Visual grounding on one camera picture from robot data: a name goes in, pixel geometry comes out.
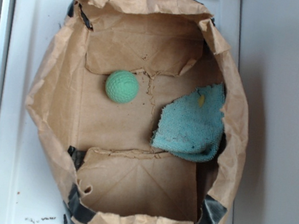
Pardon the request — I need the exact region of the green dimpled ball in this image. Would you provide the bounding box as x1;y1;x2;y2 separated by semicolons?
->
105;70;139;104

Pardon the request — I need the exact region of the teal terry cloth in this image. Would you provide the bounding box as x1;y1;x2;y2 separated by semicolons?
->
150;84;226;163

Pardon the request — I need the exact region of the brown paper bag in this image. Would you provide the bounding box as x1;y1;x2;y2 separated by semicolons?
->
26;0;249;224

